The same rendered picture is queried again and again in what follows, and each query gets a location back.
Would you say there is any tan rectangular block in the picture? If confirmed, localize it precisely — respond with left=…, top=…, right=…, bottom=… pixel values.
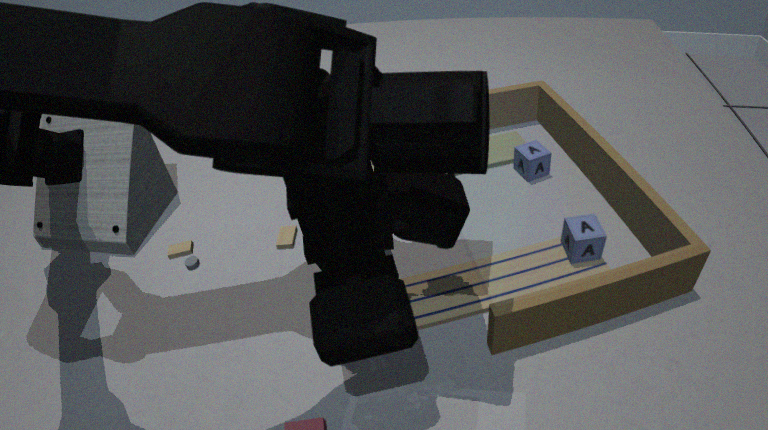
left=167, top=240, right=194, bottom=259

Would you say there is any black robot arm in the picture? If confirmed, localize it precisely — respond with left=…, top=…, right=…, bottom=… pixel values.
left=0, top=2, right=490, bottom=251

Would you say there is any olive-tan block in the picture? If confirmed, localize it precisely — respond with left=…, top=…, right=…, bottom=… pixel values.
left=276, top=225, right=297, bottom=249

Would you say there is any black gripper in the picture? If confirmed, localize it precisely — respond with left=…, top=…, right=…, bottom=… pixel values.
left=283, top=158, right=419, bottom=366

